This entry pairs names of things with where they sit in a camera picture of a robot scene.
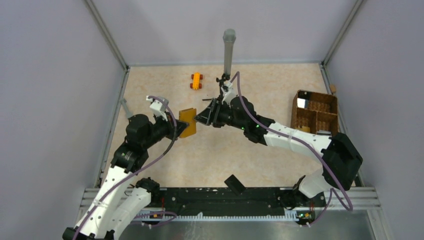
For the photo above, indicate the small wooden block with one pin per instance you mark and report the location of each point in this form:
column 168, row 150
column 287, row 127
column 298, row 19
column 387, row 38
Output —
column 333, row 89

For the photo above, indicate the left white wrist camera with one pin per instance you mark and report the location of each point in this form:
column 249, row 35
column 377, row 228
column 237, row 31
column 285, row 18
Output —
column 158, row 105

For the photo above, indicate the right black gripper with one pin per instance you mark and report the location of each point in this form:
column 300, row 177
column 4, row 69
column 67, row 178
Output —
column 210, row 116

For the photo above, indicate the woven wicker divided basket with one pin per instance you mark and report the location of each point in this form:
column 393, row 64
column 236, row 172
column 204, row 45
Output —
column 322, row 113

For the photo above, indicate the gold card stack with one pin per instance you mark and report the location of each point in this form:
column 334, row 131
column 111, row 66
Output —
column 305, row 129

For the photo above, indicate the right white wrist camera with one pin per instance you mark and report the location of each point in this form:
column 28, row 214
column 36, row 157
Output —
column 228, row 93

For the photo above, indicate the silver card stack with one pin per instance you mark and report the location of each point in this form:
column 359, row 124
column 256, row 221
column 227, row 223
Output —
column 324, row 133

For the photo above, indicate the grey microphone on tripod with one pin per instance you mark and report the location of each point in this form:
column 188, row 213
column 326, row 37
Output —
column 229, row 38

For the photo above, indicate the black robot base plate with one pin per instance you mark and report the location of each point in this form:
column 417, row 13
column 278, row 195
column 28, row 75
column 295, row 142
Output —
column 224, row 202

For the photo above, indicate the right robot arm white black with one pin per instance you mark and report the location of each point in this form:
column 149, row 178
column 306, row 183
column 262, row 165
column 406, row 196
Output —
column 337, row 154

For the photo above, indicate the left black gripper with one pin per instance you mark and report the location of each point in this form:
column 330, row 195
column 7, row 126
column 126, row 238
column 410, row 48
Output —
column 170, row 124

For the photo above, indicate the white slotted cable duct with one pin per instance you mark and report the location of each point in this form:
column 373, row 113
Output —
column 288, row 216

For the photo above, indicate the black card stack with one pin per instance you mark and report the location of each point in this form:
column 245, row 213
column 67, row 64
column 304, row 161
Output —
column 303, row 99

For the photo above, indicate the orange toy block car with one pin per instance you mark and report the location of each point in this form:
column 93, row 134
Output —
column 196, row 81

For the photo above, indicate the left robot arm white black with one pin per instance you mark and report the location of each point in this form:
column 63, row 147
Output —
column 107, row 217

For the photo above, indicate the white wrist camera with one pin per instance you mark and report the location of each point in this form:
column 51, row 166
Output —
column 228, row 93
column 158, row 105

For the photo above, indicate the grey metal bracket tool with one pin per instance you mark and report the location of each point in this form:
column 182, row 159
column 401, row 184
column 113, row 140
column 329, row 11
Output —
column 124, row 104

